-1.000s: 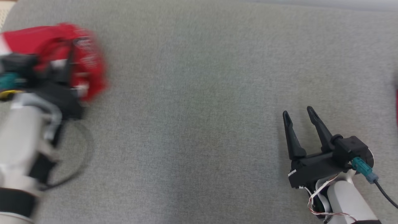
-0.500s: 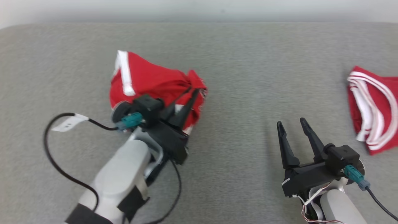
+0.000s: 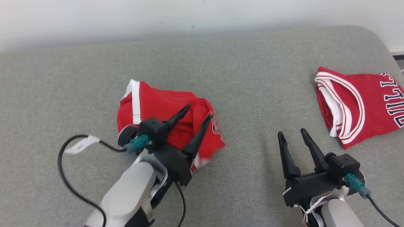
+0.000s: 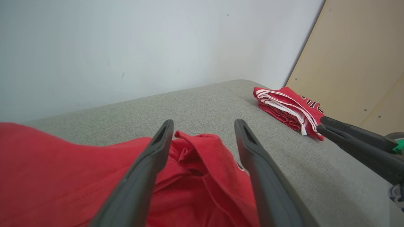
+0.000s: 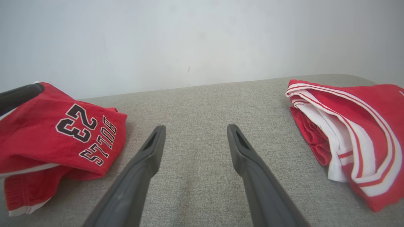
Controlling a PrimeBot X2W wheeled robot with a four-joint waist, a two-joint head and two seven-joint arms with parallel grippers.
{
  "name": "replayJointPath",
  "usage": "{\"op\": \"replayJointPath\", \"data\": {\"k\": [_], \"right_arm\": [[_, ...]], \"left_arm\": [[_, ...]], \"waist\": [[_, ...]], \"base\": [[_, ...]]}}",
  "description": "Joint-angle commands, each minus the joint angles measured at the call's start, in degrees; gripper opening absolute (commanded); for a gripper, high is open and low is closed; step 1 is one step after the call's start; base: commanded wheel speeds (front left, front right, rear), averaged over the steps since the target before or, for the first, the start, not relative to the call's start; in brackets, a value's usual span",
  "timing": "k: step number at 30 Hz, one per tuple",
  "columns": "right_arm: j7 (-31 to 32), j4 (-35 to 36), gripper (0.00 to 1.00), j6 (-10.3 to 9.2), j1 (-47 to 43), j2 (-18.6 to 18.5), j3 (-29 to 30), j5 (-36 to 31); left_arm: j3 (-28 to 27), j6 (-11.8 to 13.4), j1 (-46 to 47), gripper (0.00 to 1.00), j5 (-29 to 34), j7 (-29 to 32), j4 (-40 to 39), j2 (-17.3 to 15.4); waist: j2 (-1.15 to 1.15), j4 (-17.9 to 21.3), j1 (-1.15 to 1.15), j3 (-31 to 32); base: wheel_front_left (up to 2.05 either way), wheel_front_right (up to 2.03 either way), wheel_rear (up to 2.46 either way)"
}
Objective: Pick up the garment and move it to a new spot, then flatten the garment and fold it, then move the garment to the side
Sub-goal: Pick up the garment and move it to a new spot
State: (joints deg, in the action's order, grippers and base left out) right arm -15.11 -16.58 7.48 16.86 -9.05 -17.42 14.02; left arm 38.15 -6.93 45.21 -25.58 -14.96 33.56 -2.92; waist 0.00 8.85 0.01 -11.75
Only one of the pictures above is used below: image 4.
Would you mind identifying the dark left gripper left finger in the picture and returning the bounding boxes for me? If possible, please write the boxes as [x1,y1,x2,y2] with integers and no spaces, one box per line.
[90,119,174,227]

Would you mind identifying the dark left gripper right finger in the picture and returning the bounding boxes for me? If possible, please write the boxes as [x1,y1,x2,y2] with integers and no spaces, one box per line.
[234,119,319,227]

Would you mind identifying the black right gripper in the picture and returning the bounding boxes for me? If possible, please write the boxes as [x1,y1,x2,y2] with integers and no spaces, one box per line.
[317,116,404,186]

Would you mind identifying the red Bulls 23 shorts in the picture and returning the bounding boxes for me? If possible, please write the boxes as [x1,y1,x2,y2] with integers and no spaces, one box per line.
[0,122,261,227]

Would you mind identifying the red shirt with white sleeves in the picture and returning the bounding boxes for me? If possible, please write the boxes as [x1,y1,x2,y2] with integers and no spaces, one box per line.
[253,87,325,141]

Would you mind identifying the light wooden panel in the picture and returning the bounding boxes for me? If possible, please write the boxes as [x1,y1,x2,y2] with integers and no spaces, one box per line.
[286,0,404,136]

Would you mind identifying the grey fabric sofa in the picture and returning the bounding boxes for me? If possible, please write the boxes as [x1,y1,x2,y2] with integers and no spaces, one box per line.
[22,79,404,227]

